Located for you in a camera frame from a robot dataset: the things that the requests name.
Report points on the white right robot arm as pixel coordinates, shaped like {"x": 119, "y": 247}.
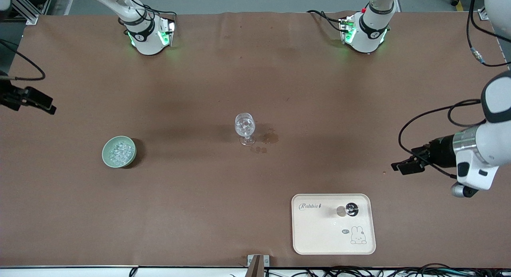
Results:
{"x": 145, "y": 39}

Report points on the brown table mat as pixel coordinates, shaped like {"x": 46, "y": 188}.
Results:
{"x": 199, "y": 89}

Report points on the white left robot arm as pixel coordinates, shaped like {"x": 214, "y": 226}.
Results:
{"x": 371, "y": 37}

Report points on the grey metal table bracket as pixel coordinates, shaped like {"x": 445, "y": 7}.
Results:
{"x": 258, "y": 265}

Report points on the aluminium frame profile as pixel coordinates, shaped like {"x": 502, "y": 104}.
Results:
{"x": 484, "y": 13}
{"x": 28, "y": 11}

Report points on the cream rabbit print tray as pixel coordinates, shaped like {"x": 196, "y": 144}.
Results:
{"x": 319, "y": 233}

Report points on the clear ice cubes pile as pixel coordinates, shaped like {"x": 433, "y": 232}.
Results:
{"x": 121, "y": 152}

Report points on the green ceramic bowl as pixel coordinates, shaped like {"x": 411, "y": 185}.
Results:
{"x": 105, "y": 155}

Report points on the clear stemmed wine glass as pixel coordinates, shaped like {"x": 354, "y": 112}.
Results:
{"x": 244, "y": 127}

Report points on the steel double jigger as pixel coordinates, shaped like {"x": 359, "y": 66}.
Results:
{"x": 351, "y": 209}

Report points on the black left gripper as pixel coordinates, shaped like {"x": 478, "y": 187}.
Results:
{"x": 440, "y": 151}

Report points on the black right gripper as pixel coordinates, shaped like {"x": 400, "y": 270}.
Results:
{"x": 12, "y": 97}

